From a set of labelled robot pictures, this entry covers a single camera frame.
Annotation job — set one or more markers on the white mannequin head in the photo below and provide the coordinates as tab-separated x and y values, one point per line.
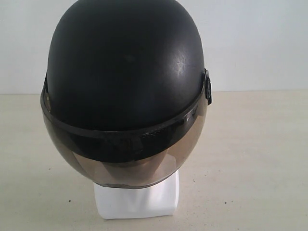
140	189

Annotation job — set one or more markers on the black helmet with tinted visor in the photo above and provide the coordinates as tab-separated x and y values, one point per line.
126	90

